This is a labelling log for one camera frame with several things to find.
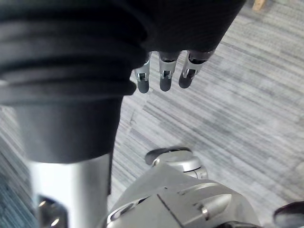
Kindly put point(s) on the wooden furniture leg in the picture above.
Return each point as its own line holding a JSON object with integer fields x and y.
{"x": 259, "y": 5}

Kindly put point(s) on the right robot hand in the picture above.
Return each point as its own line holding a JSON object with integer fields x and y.
{"x": 71, "y": 71}

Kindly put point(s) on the dark robot foot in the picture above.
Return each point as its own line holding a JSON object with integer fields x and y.
{"x": 288, "y": 215}

